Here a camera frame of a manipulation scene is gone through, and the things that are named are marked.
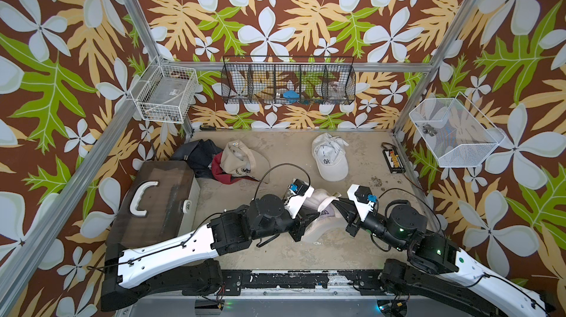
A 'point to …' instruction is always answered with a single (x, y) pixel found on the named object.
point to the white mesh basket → (457, 132)
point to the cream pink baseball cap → (330, 220)
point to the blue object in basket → (292, 96)
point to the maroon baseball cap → (219, 174)
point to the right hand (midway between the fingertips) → (331, 199)
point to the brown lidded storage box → (163, 203)
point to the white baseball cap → (331, 156)
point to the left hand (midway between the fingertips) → (320, 213)
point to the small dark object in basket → (430, 130)
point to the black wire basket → (309, 79)
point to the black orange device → (394, 161)
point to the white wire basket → (164, 93)
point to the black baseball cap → (200, 155)
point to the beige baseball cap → (239, 159)
